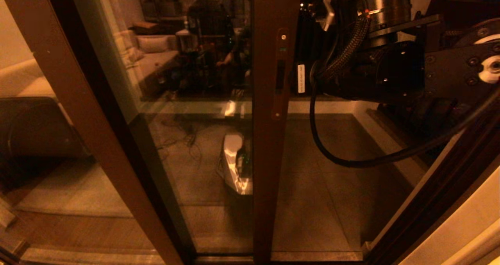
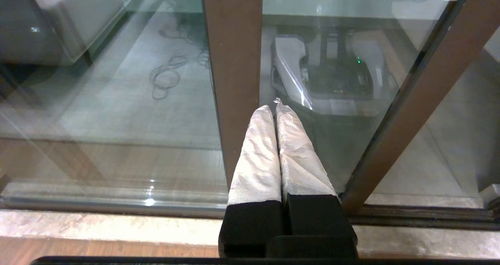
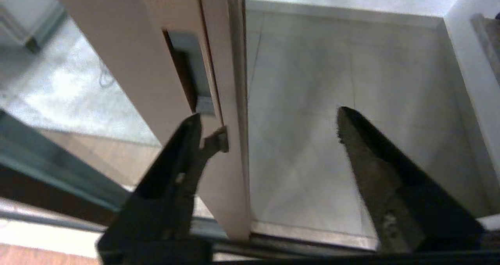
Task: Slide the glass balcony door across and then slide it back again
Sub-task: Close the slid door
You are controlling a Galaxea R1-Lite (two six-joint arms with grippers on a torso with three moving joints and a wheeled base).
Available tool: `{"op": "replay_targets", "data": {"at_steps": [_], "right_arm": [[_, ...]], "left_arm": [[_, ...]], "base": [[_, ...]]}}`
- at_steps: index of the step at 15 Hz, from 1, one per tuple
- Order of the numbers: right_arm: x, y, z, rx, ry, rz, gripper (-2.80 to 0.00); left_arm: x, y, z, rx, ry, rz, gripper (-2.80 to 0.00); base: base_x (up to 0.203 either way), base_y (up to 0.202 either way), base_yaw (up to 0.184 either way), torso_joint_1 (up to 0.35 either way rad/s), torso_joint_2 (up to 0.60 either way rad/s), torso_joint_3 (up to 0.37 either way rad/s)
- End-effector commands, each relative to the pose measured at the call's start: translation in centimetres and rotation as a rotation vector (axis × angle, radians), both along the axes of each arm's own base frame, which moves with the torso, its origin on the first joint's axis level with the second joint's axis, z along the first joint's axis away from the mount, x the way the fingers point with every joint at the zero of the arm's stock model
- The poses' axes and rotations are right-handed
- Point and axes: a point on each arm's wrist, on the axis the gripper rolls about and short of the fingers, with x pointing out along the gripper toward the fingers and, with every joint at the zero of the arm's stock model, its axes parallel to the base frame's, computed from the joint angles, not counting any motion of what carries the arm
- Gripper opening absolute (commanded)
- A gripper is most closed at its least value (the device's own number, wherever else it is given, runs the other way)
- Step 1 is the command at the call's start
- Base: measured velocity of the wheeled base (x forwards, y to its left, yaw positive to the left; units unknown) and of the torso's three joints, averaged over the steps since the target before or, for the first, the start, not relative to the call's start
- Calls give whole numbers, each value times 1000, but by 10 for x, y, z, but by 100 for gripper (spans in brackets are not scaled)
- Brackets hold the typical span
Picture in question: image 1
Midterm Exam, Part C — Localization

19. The black braided cable bundle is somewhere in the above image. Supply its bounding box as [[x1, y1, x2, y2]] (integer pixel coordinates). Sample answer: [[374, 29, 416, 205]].
[[320, 13, 372, 82]]

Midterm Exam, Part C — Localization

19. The brown framed sliding glass door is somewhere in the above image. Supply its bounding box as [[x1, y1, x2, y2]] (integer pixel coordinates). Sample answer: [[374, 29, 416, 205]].
[[70, 0, 302, 265]]

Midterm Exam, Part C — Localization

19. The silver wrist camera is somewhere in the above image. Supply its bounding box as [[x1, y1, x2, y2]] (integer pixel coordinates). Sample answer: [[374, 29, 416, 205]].
[[321, 0, 337, 32]]

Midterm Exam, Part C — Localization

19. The dark brown door jamb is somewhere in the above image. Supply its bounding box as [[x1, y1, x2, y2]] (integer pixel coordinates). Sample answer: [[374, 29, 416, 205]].
[[361, 113, 500, 265]]

